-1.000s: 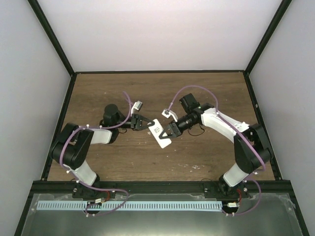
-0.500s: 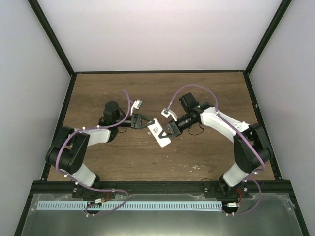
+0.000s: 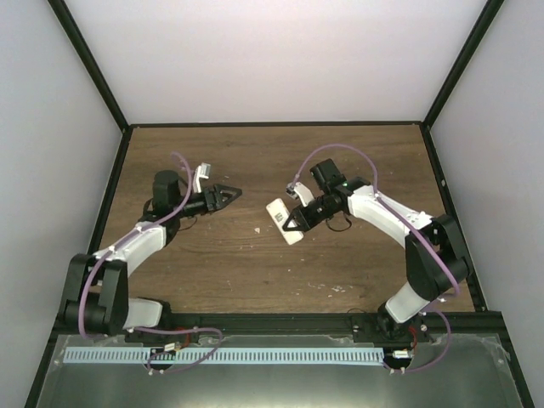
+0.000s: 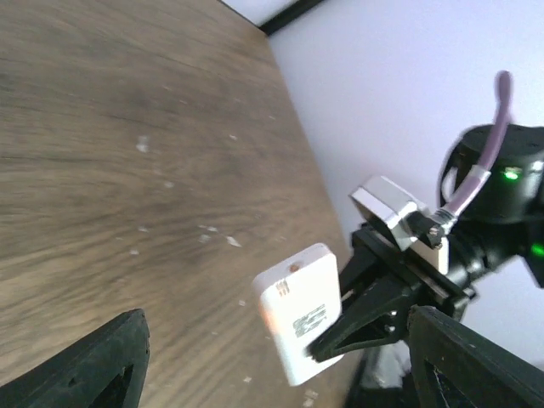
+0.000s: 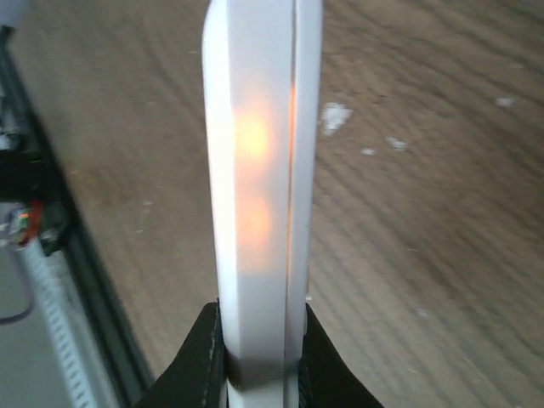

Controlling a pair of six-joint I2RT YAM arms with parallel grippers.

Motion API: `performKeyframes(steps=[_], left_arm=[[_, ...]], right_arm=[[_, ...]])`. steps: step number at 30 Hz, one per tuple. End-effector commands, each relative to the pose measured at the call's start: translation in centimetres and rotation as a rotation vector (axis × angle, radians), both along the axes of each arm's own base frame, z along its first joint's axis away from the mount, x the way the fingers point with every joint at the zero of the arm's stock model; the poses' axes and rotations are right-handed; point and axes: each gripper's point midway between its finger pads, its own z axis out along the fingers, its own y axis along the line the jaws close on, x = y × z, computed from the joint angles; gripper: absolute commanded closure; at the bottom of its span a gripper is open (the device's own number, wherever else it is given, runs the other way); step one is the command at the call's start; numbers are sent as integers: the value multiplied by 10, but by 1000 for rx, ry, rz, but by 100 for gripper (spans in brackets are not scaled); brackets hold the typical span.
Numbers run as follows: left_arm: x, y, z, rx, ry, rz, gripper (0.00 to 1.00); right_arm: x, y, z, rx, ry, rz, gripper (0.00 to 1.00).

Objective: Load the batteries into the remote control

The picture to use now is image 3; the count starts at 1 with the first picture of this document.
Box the light blue slotted cable duct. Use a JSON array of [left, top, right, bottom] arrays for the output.
[[62, 347, 385, 366]]

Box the white remote control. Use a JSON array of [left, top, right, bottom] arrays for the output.
[[266, 198, 289, 241]]

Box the grey metal front plate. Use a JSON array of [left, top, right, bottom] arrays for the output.
[[37, 335, 521, 407]]

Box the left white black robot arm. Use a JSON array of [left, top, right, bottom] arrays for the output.
[[57, 164, 242, 343]]

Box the black enclosure frame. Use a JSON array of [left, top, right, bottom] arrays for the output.
[[49, 1, 534, 407]]

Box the white battery cover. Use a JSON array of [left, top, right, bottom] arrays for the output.
[[283, 231, 303, 246]]

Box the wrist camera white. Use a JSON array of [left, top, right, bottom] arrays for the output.
[[286, 181, 315, 207], [192, 162, 212, 193]]

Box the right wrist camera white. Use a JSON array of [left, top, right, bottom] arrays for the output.
[[286, 181, 315, 207]]

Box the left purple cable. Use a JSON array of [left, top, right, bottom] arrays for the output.
[[78, 151, 224, 377]]

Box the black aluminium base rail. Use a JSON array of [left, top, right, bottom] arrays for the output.
[[54, 312, 503, 346]]

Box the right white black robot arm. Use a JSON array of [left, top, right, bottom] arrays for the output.
[[267, 159, 473, 343]]

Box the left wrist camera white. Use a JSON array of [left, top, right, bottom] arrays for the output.
[[192, 162, 212, 193]]

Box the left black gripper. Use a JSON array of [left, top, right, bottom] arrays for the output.
[[173, 185, 242, 220]]

